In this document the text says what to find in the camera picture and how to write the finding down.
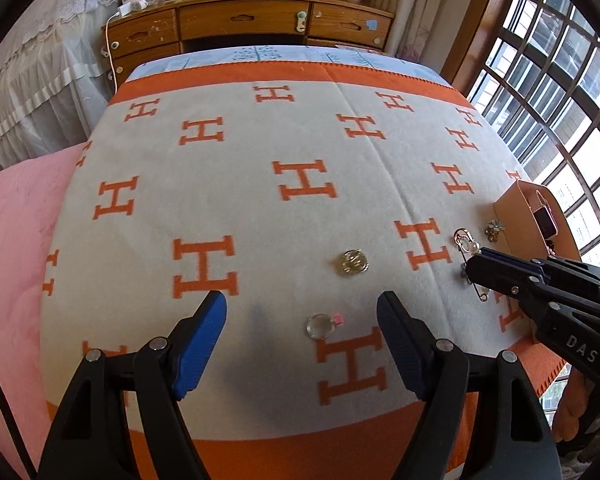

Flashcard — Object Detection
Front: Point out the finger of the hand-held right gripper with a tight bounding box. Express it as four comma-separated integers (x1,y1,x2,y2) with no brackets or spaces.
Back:
466,257,542,307
480,247,600,282

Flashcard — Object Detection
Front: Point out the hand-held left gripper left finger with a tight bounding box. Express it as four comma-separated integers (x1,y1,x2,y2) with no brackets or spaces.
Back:
36,289,229,480

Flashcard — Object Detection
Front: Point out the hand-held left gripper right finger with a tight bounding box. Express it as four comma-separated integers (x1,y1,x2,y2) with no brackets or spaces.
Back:
376,290,564,480

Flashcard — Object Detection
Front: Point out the pink storage box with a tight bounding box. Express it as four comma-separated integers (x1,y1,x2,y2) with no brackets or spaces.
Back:
493,179,584,346

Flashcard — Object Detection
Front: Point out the rhinestone safety pin brooch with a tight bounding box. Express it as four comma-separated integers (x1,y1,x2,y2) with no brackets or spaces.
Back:
452,228,490,302

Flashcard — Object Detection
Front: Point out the clear ring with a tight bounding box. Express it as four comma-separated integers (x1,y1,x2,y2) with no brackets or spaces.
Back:
304,312,344,339

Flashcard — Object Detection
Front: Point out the pale crystal flower brooch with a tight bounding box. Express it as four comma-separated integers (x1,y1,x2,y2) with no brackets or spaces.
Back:
335,248,372,276

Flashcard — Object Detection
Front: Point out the person's right hand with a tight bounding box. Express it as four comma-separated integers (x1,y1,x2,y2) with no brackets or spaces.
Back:
551,377,593,445

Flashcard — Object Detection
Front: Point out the orange and beige printed blanket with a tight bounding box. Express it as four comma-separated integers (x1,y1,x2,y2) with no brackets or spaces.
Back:
38,62,577,480

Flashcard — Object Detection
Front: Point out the window with metal grille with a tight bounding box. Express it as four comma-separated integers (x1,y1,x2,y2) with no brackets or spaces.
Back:
440,0,600,272

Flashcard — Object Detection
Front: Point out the pink blanket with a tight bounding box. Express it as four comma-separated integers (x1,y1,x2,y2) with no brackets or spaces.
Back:
0,142,89,480

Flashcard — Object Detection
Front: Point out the pale floral curtain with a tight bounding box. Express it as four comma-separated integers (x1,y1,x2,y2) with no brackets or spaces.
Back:
364,0,501,91

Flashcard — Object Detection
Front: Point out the white lace furniture cover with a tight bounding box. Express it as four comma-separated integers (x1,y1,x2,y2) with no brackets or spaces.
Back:
0,0,126,181

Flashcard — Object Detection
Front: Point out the wooden desk with drawers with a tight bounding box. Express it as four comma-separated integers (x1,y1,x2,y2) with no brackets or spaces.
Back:
100,0,396,96

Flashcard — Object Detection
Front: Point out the white charger cable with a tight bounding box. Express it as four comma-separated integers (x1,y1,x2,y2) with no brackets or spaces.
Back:
101,9,124,94

